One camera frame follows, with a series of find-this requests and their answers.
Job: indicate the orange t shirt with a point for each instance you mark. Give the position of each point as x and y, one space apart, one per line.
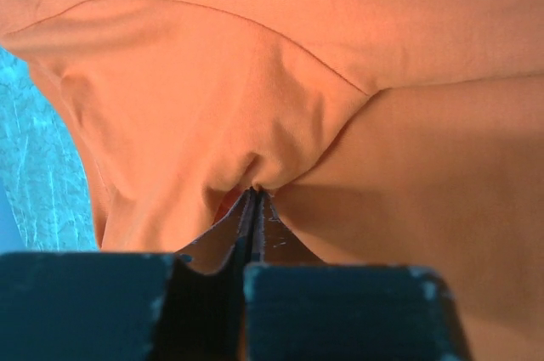
406 131

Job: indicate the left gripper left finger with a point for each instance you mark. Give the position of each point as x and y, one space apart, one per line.
129 306

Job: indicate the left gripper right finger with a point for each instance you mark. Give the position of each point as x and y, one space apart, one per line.
300 308

